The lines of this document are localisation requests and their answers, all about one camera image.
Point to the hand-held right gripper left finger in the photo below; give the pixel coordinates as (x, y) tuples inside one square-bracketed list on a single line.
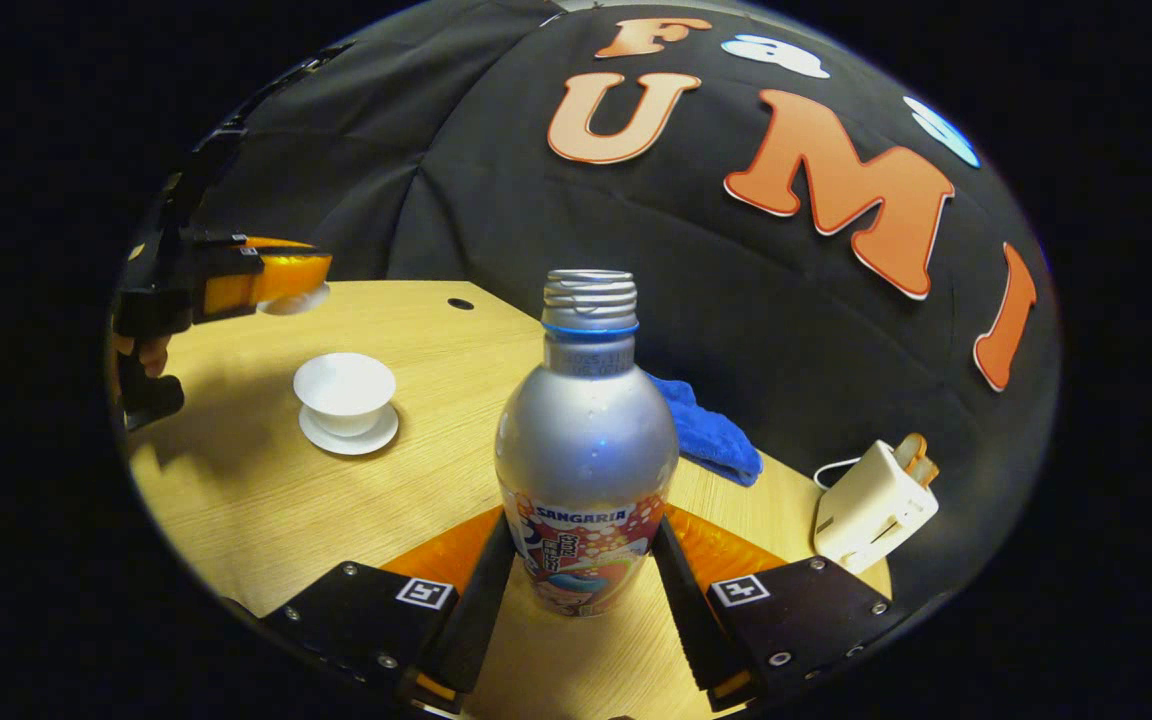
[(476, 620)]

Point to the white toaster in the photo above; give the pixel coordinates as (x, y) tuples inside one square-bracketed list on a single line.
[(871, 510)]

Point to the white teacup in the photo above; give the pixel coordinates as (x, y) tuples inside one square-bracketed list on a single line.
[(344, 385)]

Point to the white saucer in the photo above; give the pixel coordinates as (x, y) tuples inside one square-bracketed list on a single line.
[(356, 446)]

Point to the toasted bread slice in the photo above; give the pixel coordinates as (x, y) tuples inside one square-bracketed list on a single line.
[(912, 450), (926, 470)]

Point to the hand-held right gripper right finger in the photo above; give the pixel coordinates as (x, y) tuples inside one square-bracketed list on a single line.
[(696, 630)]

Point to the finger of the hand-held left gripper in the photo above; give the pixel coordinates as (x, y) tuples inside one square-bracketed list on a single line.
[(281, 243), (276, 278)]

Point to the silver water bottle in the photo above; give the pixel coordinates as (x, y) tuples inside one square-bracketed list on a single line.
[(586, 440)]

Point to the blue cloth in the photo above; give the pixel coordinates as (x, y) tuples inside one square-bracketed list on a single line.
[(711, 435)]

